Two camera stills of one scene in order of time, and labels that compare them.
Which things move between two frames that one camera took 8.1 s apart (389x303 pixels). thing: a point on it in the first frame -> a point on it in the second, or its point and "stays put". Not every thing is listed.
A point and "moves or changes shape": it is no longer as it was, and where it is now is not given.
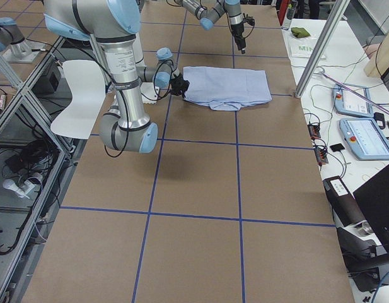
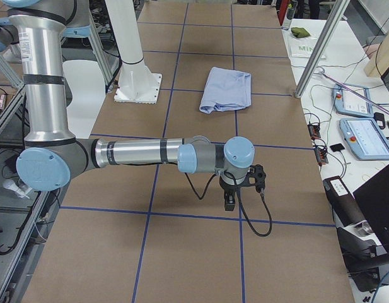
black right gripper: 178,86 -> 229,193
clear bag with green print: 300,47 stays put
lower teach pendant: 366,139 stays put
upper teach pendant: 345,101 stays put
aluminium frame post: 333,20 stays put
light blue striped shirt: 226,89 moves or changes shape
